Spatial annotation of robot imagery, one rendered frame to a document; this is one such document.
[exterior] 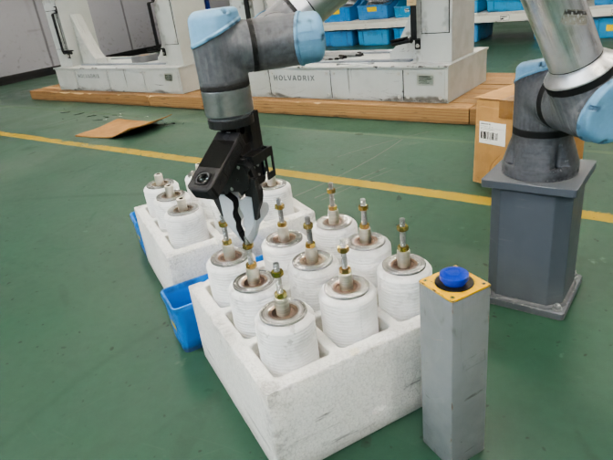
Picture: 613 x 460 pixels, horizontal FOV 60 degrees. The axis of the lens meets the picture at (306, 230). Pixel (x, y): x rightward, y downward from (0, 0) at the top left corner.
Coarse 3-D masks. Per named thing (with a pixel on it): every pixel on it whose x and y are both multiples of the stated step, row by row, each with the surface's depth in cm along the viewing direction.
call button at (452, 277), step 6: (444, 270) 75; (450, 270) 75; (456, 270) 75; (462, 270) 74; (444, 276) 74; (450, 276) 74; (456, 276) 73; (462, 276) 73; (468, 276) 73; (444, 282) 74; (450, 282) 73; (456, 282) 73; (462, 282) 73
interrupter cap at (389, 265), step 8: (392, 256) 96; (416, 256) 95; (384, 264) 94; (392, 264) 94; (416, 264) 93; (424, 264) 92; (392, 272) 91; (400, 272) 91; (408, 272) 90; (416, 272) 90
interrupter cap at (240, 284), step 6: (264, 270) 96; (240, 276) 96; (246, 276) 96; (264, 276) 95; (270, 276) 95; (234, 282) 94; (240, 282) 94; (246, 282) 94; (264, 282) 93; (270, 282) 93; (234, 288) 92; (240, 288) 92; (246, 288) 91; (252, 288) 91; (258, 288) 91; (264, 288) 91
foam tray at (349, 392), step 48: (192, 288) 108; (288, 288) 104; (240, 336) 92; (384, 336) 87; (240, 384) 92; (288, 384) 80; (336, 384) 84; (384, 384) 90; (288, 432) 83; (336, 432) 88
